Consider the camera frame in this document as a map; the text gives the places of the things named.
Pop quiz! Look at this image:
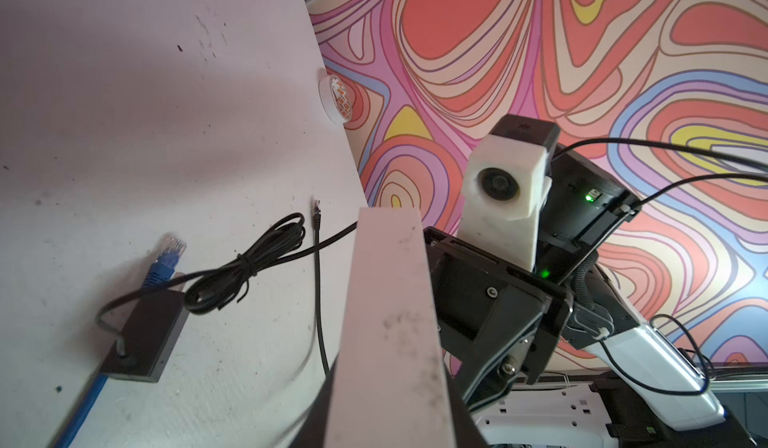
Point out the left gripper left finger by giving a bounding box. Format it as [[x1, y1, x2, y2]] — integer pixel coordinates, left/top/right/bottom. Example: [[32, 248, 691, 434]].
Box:
[[289, 363, 339, 448]]

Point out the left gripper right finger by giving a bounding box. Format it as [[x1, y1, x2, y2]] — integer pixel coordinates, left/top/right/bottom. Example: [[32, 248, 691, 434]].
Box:
[[445, 367, 489, 448]]

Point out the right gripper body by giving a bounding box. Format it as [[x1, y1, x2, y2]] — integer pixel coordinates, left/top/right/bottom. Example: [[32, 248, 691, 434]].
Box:
[[424, 227, 573, 412]]

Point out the small black adapter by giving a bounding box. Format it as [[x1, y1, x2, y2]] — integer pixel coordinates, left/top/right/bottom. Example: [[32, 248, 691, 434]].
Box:
[[95, 212, 360, 384]]

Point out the blue ethernet cable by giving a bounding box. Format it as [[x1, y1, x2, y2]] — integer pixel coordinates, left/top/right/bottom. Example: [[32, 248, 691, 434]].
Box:
[[52, 234, 188, 448]]

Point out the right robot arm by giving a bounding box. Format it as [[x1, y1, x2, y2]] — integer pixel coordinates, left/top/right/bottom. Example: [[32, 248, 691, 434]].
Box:
[[425, 137, 754, 447]]

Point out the white network switch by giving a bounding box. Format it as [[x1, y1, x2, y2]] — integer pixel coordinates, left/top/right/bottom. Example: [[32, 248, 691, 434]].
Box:
[[324, 208, 456, 447]]

